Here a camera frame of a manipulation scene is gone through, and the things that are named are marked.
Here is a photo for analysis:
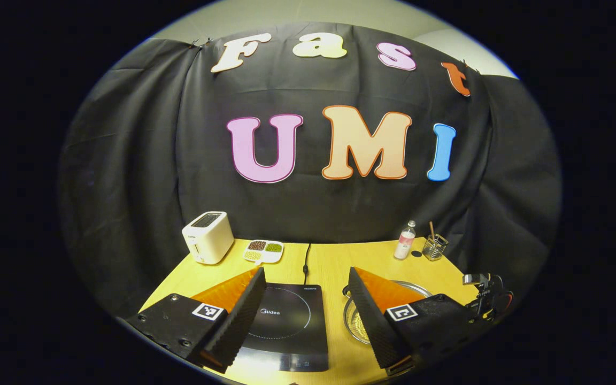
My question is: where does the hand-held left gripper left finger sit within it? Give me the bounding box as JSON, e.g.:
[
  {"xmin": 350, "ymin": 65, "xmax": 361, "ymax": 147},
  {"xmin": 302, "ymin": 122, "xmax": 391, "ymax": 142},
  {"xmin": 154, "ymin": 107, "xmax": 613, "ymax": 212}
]
[{"xmin": 124, "ymin": 266, "xmax": 267, "ymax": 374}]

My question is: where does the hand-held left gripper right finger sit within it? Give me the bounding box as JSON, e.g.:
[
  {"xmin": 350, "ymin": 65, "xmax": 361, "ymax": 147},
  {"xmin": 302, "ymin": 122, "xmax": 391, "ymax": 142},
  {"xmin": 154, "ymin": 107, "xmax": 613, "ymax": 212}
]
[{"xmin": 348, "ymin": 266, "xmax": 480, "ymax": 375}]

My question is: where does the steel pot with black handles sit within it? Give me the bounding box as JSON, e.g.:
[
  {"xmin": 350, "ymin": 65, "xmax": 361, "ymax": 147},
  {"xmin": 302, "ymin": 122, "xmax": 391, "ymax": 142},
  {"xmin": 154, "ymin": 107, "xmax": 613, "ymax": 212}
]
[{"xmin": 343, "ymin": 281, "xmax": 434, "ymax": 345}]

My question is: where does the black induction cooktop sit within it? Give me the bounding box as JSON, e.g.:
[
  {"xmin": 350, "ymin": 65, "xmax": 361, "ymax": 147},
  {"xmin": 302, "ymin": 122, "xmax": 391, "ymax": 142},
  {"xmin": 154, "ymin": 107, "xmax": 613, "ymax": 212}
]
[{"xmin": 236, "ymin": 283, "xmax": 330, "ymax": 373}]

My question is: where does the pile of yellow soybeans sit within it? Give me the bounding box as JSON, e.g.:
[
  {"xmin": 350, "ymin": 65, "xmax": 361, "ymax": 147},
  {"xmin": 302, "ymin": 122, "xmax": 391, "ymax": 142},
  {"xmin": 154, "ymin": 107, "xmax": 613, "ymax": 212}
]
[{"xmin": 352, "ymin": 310, "xmax": 371, "ymax": 343}]

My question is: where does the white divided dish of beans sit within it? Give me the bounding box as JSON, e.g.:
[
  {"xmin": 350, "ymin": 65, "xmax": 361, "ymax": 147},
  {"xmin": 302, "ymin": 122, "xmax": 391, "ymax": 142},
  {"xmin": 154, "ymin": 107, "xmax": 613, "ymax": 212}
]
[{"xmin": 242, "ymin": 240, "xmax": 284, "ymax": 266}]

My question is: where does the clear bottle with pink label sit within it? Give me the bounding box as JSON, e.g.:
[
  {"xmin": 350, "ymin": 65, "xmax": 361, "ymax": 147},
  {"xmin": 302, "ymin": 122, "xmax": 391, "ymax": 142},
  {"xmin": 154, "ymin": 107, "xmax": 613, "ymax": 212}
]
[{"xmin": 394, "ymin": 220, "xmax": 417, "ymax": 260}]

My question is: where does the white toaster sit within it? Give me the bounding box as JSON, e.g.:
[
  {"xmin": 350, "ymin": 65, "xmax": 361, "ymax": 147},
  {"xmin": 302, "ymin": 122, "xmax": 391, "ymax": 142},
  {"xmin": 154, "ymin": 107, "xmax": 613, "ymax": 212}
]
[{"xmin": 182, "ymin": 211, "xmax": 235, "ymax": 265}]

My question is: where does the black backdrop cloth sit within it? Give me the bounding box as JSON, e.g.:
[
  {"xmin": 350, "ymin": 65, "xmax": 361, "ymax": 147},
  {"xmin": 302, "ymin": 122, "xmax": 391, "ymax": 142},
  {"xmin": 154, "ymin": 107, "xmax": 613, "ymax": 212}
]
[{"xmin": 57, "ymin": 21, "xmax": 563, "ymax": 321}]

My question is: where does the wire mesh utensil holder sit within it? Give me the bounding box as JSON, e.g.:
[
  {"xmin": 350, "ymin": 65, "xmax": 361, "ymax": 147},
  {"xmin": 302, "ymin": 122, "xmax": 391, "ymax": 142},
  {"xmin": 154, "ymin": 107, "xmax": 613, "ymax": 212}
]
[{"xmin": 422, "ymin": 234, "xmax": 449, "ymax": 261}]

